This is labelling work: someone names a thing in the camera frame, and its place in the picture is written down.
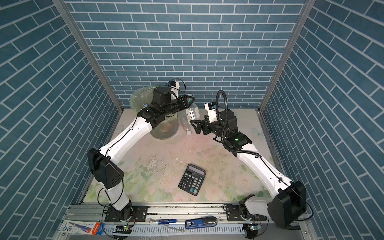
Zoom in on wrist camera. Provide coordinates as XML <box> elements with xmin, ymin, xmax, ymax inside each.
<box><xmin>167</xmin><ymin>79</ymin><xmax>180</xmax><ymax>98</ymax></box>
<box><xmin>205</xmin><ymin>102</ymin><xmax>217</xmax><ymax>124</ymax></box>

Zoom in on toothpaste box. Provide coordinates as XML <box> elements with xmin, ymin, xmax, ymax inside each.
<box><xmin>58</xmin><ymin>220</ymin><xmax>104</xmax><ymax>236</ymax></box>

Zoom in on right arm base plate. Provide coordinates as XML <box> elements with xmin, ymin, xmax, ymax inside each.
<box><xmin>223</xmin><ymin>204</ymin><xmax>268</xmax><ymax>222</ymax></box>

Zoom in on white slotted cable duct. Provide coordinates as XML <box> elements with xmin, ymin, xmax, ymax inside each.
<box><xmin>104</xmin><ymin>224</ymin><xmax>245</xmax><ymax>237</ymax></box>

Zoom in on green plastic bin liner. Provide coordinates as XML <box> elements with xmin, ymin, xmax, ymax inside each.
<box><xmin>130</xmin><ymin>86</ymin><xmax>157</xmax><ymax>113</ymax></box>

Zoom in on clear bottle white cap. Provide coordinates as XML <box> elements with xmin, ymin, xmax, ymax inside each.
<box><xmin>180</xmin><ymin>116</ymin><xmax>192</xmax><ymax>136</ymax></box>

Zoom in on blue box cutter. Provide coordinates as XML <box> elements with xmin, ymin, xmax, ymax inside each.
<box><xmin>185</xmin><ymin>216</ymin><xmax>218</xmax><ymax>230</ymax></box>

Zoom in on grey mesh waste bin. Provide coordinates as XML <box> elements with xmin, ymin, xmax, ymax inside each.
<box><xmin>143</xmin><ymin>89</ymin><xmax>180</xmax><ymax>140</ymax></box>

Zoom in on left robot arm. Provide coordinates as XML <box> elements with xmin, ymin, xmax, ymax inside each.
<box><xmin>87</xmin><ymin>87</ymin><xmax>195</xmax><ymax>212</ymax></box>

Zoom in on clear bottle green cap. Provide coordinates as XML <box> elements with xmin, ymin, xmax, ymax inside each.
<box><xmin>186</xmin><ymin>103</ymin><xmax>201</xmax><ymax>123</ymax></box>

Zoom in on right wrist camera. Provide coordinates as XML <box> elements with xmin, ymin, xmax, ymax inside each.
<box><xmin>205</xmin><ymin>102</ymin><xmax>217</xmax><ymax>124</ymax></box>

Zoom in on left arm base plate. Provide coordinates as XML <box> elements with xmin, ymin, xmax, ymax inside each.
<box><xmin>103</xmin><ymin>206</ymin><xmax>148</xmax><ymax>223</ymax></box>

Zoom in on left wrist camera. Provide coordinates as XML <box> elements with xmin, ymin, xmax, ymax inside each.
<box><xmin>167</xmin><ymin>79</ymin><xmax>180</xmax><ymax>98</ymax></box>

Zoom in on black desk calculator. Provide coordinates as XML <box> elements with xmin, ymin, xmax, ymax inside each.
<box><xmin>178</xmin><ymin>164</ymin><xmax>207</xmax><ymax>196</ymax></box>

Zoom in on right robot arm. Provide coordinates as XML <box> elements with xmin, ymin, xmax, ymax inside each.
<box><xmin>187</xmin><ymin>110</ymin><xmax>307</xmax><ymax>230</ymax></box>

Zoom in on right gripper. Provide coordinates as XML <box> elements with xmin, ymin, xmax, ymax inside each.
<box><xmin>191</xmin><ymin>114</ymin><xmax>229</xmax><ymax>141</ymax></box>

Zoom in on aluminium frame rail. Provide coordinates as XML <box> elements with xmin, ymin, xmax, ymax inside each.
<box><xmin>53</xmin><ymin>203</ymin><xmax>317</xmax><ymax>240</ymax></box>

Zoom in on blue marker pen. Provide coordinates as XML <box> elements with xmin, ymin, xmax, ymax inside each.
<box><xmin>149</xmin><ymin>219</ymin><xmax>177</xmax><ymax>225</ymax></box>

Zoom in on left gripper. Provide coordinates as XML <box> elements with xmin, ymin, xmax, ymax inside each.
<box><xmin>159</xmin><ymin>93</ymin><xmax>194</xmax><ymax>117</ymax></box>

